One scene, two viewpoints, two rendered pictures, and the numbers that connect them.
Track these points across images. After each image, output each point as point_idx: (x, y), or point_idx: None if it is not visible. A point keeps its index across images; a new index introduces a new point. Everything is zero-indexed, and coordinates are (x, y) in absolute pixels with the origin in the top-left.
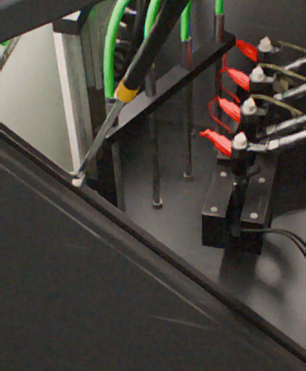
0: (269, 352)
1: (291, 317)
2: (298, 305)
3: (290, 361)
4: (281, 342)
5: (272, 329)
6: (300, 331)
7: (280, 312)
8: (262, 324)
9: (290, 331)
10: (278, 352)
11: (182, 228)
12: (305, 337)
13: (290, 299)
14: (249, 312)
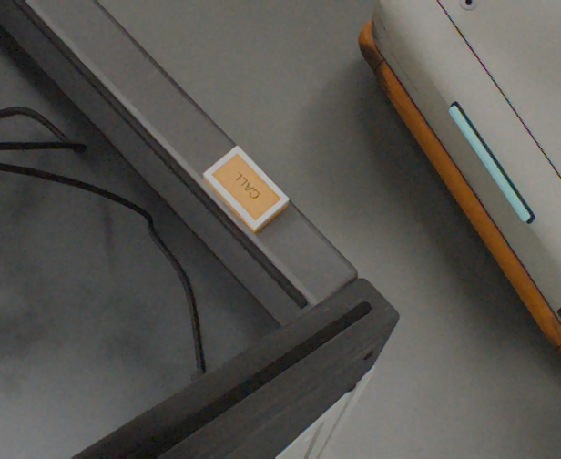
0: (211, 458)
1: (19, 251)
2: (5, 221)
3: (247, 422)
4: (209, 415)
5: (172, 413)
6: (57, 259)
7: None
8: (154, 431)
9: (43, 277)
10: (222, 438)
11: None
12: (76, 260)
13: None
14: (118, 448)
